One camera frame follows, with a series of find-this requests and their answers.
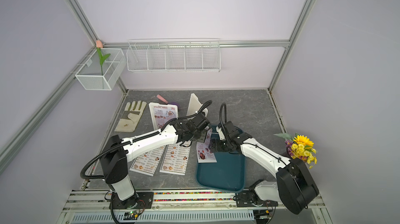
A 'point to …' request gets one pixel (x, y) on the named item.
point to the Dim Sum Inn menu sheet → (148, 161)
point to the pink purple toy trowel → (160, 97)
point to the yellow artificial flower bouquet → (299, 146)
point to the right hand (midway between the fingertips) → (215, 145)
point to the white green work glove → (130, 119)
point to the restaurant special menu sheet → (164, 114)
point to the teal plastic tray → (226, 175)
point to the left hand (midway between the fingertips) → (202, 135)
